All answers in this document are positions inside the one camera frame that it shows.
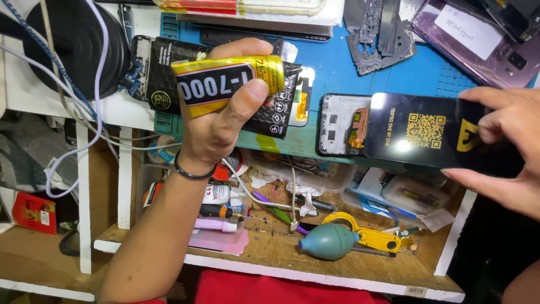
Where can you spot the person's right hand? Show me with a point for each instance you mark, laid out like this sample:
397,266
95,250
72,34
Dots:
523,139

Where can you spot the person's left hand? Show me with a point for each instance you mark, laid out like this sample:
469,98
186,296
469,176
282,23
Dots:
206,131

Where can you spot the yellow black glue tube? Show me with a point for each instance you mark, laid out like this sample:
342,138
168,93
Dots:
211,84

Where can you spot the black phone display screen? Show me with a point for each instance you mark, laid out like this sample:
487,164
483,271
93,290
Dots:
405,131

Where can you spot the red white spool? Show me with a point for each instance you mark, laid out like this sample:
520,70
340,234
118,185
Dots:
230,167

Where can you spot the black wrist band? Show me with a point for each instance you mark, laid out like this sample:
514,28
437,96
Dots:
192,174

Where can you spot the tape roll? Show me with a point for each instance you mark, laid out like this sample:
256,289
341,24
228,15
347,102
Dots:
162,152

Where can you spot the white red glue tube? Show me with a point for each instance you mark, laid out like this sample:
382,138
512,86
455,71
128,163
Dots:
217,194

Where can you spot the orange black screwdriver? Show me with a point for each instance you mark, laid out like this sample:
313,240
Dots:
215,210

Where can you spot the pink tube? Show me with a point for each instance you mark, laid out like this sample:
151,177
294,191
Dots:
213,224

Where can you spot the purple phone with white note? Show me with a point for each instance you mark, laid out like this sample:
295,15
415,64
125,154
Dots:
485,46

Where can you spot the purple green pry tool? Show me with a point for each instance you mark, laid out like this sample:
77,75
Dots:
274,209

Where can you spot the clear plastic container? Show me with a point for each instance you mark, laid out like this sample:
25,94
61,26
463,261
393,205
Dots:
312,175

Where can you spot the pink plastic sheet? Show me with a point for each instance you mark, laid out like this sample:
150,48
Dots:
219,245

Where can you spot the clear bags with parts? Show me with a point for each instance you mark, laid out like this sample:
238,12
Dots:
405,194

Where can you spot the dark phone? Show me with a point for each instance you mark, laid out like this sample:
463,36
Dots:
303,37

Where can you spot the person's knee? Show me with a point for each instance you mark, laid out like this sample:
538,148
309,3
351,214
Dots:
523,285

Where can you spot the blue work mat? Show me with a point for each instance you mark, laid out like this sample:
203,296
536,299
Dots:
337,63

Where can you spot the black round base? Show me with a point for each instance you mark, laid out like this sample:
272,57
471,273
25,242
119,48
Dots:
76,46

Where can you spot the teal rubber air blower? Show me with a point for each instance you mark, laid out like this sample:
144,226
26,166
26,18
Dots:
327,241

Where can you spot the person's red clothing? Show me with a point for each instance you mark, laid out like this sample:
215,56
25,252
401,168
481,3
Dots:
274,289

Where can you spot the yellow screen opening tool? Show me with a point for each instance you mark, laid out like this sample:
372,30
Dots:
375,238

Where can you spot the red packet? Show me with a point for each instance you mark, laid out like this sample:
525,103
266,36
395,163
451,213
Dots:
33,213

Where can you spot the phone frame with circuit board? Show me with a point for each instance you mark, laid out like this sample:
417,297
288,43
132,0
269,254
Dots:
137,67

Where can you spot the open phone frame with flex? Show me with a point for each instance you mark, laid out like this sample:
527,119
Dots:
337,122

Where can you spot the grey phone mid frame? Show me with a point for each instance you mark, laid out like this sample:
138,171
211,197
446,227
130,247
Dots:
371,46

